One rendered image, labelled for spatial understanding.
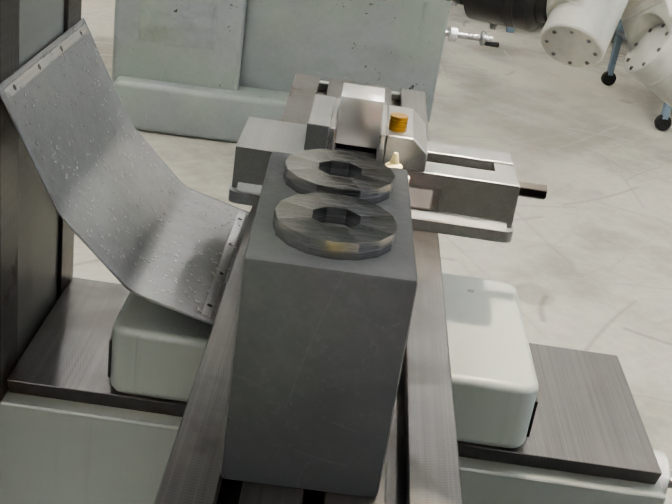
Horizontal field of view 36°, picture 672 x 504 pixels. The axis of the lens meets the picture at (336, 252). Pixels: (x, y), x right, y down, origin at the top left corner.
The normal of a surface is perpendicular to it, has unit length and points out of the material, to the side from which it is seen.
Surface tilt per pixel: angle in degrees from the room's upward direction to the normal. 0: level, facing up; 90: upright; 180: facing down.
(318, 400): 90
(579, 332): 0
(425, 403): 0
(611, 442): 0
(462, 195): 90
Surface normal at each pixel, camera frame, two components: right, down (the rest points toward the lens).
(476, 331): 0.14, -0.90
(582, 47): -0.43, 0.84
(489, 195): -0.06, 0.42
